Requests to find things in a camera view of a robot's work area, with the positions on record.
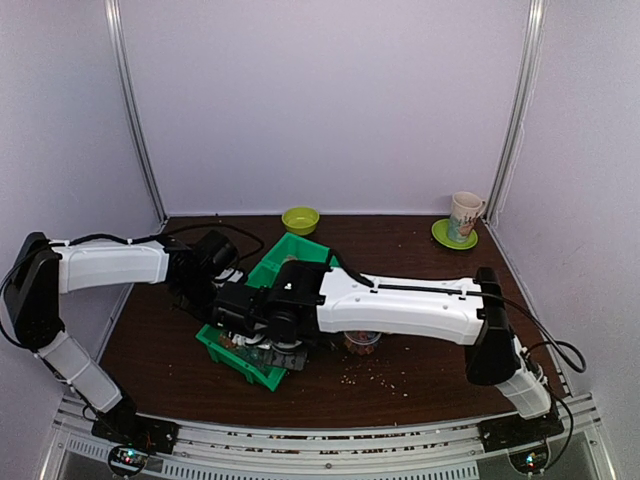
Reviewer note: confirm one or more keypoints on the green three-compartment candy bin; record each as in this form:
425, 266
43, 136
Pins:
248, 357

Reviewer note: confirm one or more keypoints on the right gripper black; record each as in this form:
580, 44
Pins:
293, 362

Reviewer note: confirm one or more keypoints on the clear plastic jar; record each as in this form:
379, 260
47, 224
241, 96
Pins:
361, 342

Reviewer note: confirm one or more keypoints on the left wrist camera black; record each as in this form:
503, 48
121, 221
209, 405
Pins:
215, 252

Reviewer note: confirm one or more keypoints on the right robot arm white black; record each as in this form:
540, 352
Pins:
308, 299

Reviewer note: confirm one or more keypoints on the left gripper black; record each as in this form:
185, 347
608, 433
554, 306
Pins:
192, 309

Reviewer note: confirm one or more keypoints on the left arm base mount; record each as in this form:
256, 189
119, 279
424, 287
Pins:
131, 451

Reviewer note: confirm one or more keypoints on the left aluminium frame post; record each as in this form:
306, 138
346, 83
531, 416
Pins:
117, 38

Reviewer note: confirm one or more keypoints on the right aluminium frame post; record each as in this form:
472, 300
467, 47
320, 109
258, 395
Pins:
515, 128

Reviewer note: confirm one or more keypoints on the green saucer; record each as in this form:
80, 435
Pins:
447, 235

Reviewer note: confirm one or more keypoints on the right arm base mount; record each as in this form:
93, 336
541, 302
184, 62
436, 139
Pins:
525, 441

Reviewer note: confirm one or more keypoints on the small green bowl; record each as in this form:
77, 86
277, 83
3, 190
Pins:
301, 220

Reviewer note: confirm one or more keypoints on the orange candies pile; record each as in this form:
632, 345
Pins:
227, 341

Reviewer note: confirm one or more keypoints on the patterned ceramic mug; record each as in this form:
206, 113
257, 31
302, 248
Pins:
466, 208

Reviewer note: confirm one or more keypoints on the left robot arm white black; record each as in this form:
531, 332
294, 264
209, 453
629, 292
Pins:
66, 357

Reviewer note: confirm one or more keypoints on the aluminium frame post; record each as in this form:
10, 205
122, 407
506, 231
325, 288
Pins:
117, 38
515, 128

